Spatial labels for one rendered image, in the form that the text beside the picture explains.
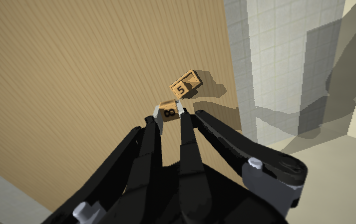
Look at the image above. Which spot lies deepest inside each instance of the tan wooden cube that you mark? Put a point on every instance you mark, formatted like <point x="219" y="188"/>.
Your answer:
<point x="169" y="110"/>
<point x="180" y="89"/>

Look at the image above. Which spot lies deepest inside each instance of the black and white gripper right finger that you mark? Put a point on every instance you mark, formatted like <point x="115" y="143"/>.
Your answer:
<point x="276" y="177"/>

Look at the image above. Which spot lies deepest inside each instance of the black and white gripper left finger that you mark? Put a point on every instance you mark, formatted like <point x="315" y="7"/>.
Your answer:
<point x="129" y="166"/>

